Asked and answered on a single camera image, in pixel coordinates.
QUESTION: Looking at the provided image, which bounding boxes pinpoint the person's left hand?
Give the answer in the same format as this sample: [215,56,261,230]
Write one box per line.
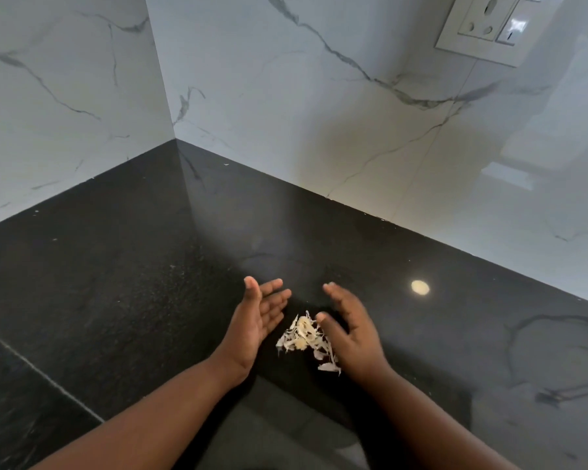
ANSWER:
[208,276,293,387]

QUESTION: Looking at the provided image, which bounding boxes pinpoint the person's right hand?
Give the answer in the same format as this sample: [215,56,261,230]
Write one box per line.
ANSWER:
[316,282,395,385]

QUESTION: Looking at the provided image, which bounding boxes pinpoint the garlic peel scraps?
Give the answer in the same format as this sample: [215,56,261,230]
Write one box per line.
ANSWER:
[275,310,342,377]

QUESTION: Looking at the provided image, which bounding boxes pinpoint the person's left forearm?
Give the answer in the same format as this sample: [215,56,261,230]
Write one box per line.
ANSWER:
[29,359,241,470]

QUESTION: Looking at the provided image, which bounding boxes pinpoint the person's right forearm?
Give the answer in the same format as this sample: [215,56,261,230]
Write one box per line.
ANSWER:
[362,369,520,470]

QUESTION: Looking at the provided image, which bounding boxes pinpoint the black countertop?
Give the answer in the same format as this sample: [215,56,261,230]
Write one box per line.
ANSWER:
[0,139,588,470]

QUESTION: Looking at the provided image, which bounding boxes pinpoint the white socket with switch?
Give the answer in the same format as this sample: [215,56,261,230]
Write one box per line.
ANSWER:
[434,0,567,69]

